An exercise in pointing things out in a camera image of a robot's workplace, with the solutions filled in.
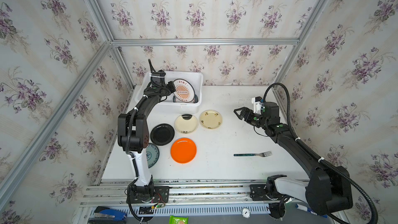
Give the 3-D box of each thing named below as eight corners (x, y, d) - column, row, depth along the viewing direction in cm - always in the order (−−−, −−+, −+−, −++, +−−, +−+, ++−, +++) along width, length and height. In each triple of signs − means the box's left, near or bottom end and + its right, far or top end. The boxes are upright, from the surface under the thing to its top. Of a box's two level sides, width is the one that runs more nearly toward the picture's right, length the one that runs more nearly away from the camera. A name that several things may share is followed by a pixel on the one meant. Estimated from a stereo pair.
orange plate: (169, 163, 85) (169, 162, 83) (172, 139, 94) (172, 137, 93) (196, 163, 85) (196, 162, 83) (196, 139, 94) (196, 137, 93)
